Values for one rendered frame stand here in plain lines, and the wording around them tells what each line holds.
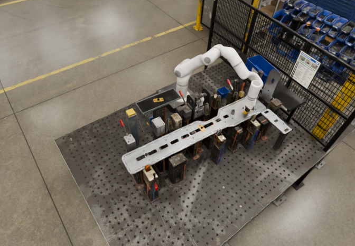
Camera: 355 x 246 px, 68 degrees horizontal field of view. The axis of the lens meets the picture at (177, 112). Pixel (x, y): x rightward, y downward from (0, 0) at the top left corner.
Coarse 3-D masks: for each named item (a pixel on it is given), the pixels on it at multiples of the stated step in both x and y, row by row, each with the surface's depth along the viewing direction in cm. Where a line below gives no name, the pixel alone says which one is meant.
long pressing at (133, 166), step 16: (224, 112) 235; (240, 112) 236; (256, 112) 237; (192, 128) 222; (208, 128) 223; (224, 128) 225; (160, 144) 210; (176, 144) 211; (192, 144) 212; (128, 160) 199; (144, 160) 199; (160, 160) 201
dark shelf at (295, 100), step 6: (240, 54) 290; (246, 60) 284; (282, 84) 259; (276, 90) 253; (282, 90) 253; (288, 90) 254; (276, 96) 248; (282, 96) 248; (288, 96) 248; (294, 96) 248; (282, 102) 242; (288, 102) 243; (294, 102) 243; (300, 102) 243; (288, 108) 238; (294, 108) 240
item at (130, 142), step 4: (128, 136) 207; (132, 136) 207; (124, 140) 209; (128, 140) 204; (132, 140) 204; (128, 144) 202; (132, 144) 204; (128, 148) 206; (132, 148) 208; (128, 152) 216
